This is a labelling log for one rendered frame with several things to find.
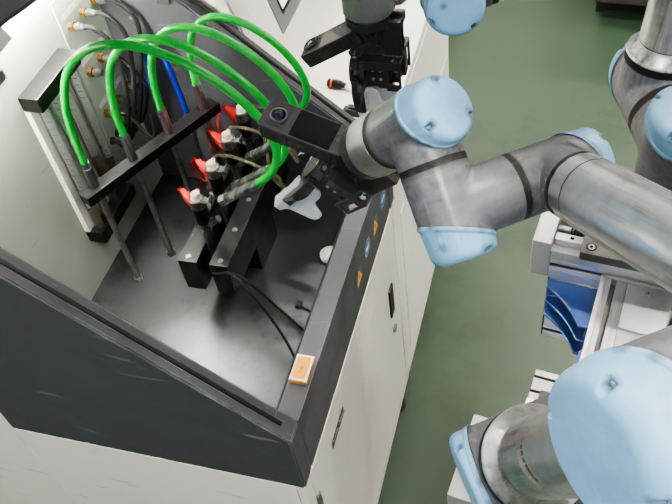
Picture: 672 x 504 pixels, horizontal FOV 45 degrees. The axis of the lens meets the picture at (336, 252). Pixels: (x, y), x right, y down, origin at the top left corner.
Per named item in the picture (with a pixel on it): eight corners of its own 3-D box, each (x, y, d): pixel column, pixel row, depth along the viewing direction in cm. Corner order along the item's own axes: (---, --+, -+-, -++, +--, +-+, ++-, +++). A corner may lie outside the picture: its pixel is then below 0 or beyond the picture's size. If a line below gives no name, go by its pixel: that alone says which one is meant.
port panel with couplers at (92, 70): (122, 141, 163) (66, 5, 140) (107, 139, 164) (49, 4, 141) (148, 100, 171) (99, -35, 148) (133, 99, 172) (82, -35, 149)
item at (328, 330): (312, 467, 139) (298, 421, 128) (288, 462, 141) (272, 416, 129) (390, 210, 178) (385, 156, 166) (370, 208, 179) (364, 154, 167)
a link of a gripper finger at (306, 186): (287, 214, 105) (324, 182, 99) (277, 207, 105) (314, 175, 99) (297, 189, 108) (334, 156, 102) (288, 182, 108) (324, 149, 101)
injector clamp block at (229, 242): (243, 316, 158) (227, 266, 146) (196, 309, 160) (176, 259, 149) (294, 194, 179) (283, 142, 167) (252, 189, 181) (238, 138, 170)
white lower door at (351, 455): (352, 608, 190) (313, 477, 139) (343, 605, 190) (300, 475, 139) (408, 376, 229) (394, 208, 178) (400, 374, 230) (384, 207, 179)
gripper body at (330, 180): (344, 217, 106) (391, 197, 95) (291, 181, 103) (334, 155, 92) (367, 171, 108) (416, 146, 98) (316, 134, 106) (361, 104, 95)
